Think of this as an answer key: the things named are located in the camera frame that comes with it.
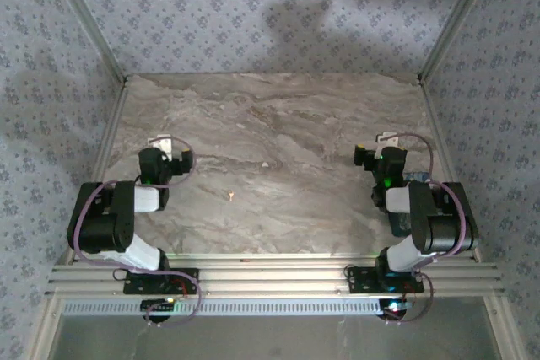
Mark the small circuit board with light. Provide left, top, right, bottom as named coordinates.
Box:
left=141, top=298, right=178, bottom=313
left=379, top=298, right=413, bottom=314

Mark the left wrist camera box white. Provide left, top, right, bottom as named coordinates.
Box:
left=147, top=135, right=174, bottom=159

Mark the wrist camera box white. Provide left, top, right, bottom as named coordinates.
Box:
left=147, top=135, right=174, bottom=159
left=376, top=131, right=401, bottom=147

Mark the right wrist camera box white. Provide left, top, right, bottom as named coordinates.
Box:
left=376, top=131, right=401, bottom=147

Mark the aluminium side rail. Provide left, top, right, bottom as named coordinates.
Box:
left=419, top=81, right=528, bottom=360
left=24, top=79, right=130, bottom=360

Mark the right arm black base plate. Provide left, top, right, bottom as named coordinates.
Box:
left=344, top=265, right=425, bottom=294

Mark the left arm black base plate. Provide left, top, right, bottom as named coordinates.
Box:
left=123, top=267, right=200, bottom=296

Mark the aluminium rail beam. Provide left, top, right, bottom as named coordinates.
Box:
left=45, top=253, right=505, bottom=298

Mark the aluminium frame post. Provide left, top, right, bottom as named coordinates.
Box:
left=40, top=0, right=130, bottom=85
left=417, top=0, right=514, bottom=85

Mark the slotted grey cable duct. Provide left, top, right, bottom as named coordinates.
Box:
left=62, top=297, right=406, bottom=317

